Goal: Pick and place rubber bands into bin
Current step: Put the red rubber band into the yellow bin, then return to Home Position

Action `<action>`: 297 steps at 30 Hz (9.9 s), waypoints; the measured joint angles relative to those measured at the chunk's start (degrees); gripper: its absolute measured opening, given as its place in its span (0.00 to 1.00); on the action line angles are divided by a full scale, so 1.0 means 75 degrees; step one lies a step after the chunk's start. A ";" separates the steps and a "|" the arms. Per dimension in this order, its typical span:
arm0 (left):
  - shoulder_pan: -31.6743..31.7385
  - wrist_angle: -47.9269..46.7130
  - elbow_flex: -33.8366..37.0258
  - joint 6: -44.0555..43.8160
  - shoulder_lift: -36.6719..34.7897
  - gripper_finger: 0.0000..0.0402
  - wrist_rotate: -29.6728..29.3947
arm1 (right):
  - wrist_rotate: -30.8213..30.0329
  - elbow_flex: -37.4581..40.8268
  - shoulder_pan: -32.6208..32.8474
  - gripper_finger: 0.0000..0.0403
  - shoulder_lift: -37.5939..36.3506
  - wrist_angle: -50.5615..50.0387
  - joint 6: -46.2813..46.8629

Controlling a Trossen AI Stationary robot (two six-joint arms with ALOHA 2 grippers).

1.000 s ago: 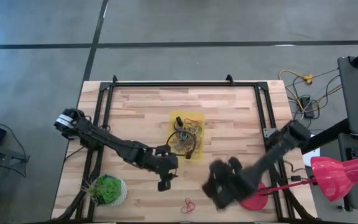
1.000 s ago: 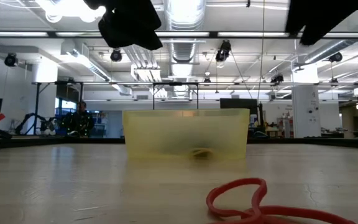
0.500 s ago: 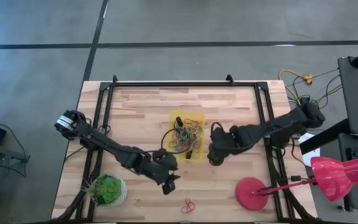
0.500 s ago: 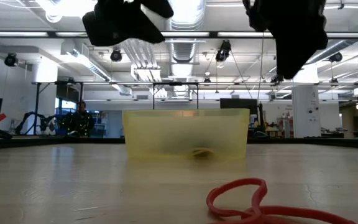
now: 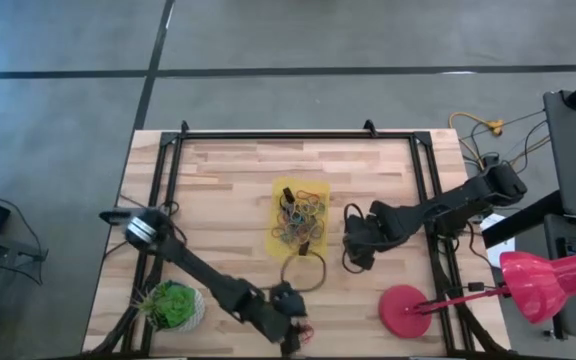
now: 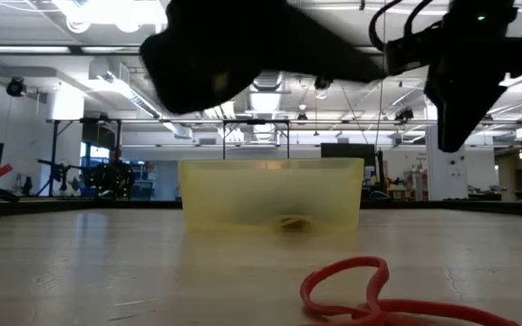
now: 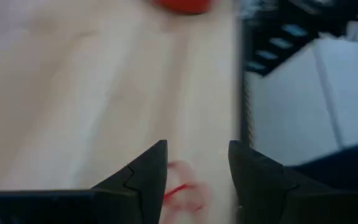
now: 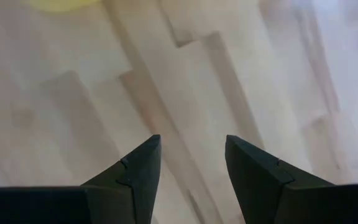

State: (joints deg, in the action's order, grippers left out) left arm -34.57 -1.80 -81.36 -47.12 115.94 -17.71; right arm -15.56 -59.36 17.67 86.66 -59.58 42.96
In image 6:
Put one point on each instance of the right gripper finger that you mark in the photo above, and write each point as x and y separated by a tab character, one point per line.
476	115
451	127

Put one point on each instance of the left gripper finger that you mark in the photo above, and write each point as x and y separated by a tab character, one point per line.
329	59

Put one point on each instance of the yellow translucent plastic bin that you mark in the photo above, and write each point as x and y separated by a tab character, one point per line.
243	194

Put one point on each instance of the looped red rubber band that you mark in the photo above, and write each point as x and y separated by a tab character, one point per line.
447	311

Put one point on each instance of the black hanging spotlight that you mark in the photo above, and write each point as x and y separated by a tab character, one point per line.
15	87
322	83

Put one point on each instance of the small black hanging device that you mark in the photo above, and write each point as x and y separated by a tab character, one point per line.
404	115

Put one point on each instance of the white pillar with devices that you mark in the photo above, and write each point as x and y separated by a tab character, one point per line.
447	181

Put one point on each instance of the overhead LED light bar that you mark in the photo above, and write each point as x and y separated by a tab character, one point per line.
75	50

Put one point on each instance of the blue chair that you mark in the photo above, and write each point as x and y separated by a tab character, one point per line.
143	190

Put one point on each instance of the plain white pillar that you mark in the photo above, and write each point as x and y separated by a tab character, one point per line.
65	108

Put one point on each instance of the person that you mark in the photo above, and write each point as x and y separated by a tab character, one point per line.
113	181

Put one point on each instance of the black background robot on stand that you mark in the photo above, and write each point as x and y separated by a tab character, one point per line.
57	172

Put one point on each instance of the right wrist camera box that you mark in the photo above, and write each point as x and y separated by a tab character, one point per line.
412	52

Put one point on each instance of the silver round ceiling duct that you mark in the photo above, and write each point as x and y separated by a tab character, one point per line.
267	83

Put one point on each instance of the small black metal frame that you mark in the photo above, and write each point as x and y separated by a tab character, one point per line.
255	121

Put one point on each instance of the tall black metal frame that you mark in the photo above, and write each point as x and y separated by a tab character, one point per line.
53	154

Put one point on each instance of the black table edge rail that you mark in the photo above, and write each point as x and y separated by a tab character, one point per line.
25	207

